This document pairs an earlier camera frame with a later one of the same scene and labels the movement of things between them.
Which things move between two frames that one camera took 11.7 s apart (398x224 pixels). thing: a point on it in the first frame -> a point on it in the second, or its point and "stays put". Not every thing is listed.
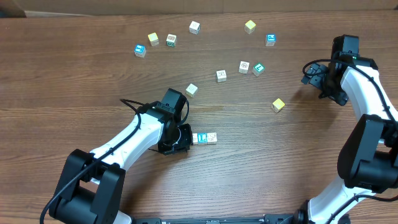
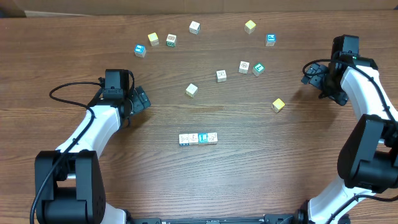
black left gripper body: (181, 137) -> (138, 100)
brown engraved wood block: (211, 138) stays put
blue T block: (194, 138) stays put
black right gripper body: (328, 84) stays put
